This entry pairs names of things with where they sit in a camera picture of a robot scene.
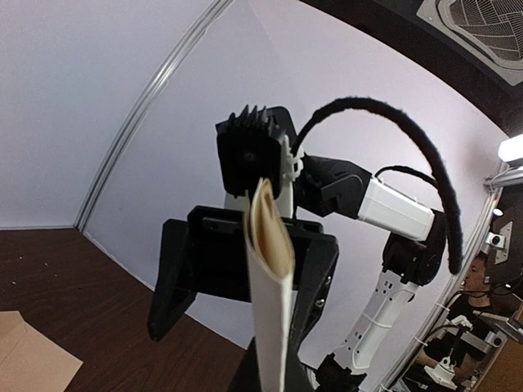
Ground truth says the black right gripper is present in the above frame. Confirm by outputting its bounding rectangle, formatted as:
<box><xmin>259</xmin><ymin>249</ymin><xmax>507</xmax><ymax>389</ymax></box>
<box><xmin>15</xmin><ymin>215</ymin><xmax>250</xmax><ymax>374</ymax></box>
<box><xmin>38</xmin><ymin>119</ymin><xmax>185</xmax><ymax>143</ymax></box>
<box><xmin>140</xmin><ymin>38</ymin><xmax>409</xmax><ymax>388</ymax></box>
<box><xmin>147</xmin><ymin>206</ymin><xmax>339</xmax><ymax>363</ymax></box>

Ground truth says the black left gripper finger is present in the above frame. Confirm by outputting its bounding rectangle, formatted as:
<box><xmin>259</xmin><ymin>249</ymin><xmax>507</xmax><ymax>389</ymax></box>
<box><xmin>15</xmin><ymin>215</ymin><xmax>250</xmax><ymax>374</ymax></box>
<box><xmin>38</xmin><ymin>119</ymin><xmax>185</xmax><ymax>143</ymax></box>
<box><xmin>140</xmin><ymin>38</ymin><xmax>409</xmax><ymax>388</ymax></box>
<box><xmin>228</xmin><ymin>318</ymin><xmax>311</xmax><ymax>391</ymax></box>

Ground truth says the white paper letter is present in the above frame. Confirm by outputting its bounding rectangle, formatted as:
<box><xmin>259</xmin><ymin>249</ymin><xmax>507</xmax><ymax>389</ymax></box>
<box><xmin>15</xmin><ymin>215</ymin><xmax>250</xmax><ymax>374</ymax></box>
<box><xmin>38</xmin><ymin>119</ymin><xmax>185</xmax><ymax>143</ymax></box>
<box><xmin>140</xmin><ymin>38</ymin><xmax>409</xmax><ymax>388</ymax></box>
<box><xmin>243</xmin><ymin>203</ymin><xmax>296</xmax><ymax>392</ymax></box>

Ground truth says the tan paper envelope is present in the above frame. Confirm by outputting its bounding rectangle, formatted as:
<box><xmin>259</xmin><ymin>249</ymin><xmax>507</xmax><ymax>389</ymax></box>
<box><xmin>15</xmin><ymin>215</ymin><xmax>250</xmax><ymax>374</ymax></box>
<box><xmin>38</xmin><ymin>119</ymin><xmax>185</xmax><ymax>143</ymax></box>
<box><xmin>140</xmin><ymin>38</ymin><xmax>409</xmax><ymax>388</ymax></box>
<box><xmin>246</xmin><ymin>178</ymin><xmax>295</xmax><ymax>281</ymax></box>

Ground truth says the person in black shirt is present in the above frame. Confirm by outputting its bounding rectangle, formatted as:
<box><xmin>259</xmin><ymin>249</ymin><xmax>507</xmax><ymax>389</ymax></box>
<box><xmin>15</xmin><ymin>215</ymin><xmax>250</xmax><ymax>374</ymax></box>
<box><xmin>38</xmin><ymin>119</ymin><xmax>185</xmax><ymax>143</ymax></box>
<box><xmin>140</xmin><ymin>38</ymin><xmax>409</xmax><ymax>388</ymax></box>
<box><xmin>412</xmin><ymin>252</ymin><xmax>516</xmax><ymax>392</ymax></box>

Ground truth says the ceiling air vent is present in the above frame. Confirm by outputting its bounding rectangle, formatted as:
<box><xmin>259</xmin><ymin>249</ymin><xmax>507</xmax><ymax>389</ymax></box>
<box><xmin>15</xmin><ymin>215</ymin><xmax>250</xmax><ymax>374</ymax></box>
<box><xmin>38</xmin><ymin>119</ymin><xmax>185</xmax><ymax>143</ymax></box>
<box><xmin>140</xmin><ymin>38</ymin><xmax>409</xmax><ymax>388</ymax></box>
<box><xmin>417</xmin><ymin>0</ymin><xmax>522</xmax><ymax>87</ymax></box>

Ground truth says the left aluminium corner post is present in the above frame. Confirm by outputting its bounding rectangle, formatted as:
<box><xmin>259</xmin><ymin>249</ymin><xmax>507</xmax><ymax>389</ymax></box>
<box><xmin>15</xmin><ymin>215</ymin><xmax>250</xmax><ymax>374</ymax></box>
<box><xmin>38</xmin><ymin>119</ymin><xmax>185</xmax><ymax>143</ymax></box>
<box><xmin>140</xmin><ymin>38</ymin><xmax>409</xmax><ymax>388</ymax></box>
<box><xmin>74</xmin><ymin>0</ymin><xmax>233</xmax><ymax>232</ymax></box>

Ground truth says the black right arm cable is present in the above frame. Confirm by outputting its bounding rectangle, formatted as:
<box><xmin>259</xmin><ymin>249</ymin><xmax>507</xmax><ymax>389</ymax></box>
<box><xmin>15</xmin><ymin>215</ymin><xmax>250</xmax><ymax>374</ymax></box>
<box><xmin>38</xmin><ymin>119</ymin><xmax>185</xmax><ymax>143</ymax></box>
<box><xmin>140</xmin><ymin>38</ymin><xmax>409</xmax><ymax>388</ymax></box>
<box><xmin>292</xmin><ymin>96</ymin><xmax>465</xmax><ymax>275</ymax></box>

